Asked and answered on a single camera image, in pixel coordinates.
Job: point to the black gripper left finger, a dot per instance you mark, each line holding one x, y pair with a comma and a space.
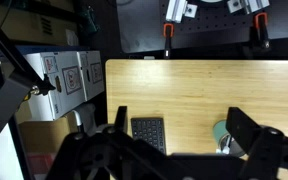
99, 151

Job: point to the large white printed cardboard box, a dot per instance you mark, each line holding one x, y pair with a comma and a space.
65, 86

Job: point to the silver aluminium extrusion bracket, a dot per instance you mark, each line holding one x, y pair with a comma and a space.
247, 4
177, 10

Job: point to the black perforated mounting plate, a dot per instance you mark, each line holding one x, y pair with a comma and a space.
214, 31

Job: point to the red plastic bin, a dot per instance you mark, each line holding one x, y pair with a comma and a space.
40, 165

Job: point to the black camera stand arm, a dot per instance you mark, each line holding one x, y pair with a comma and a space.
7, 100

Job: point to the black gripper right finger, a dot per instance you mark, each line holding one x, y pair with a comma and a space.
267, 150

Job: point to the large brown cardboard box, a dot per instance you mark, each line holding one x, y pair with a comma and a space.
30, 23

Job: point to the orange black clamp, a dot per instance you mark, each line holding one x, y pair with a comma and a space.
261, 28
168, 36

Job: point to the black computer keyboard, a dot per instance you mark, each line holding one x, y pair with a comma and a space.
148, 132

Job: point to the green circuit board object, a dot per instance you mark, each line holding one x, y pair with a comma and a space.
89, 20

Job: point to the small white printed cardboard box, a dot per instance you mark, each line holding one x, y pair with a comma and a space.
94, 75

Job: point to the small brown cardboard box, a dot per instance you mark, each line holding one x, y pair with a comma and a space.
45, 133

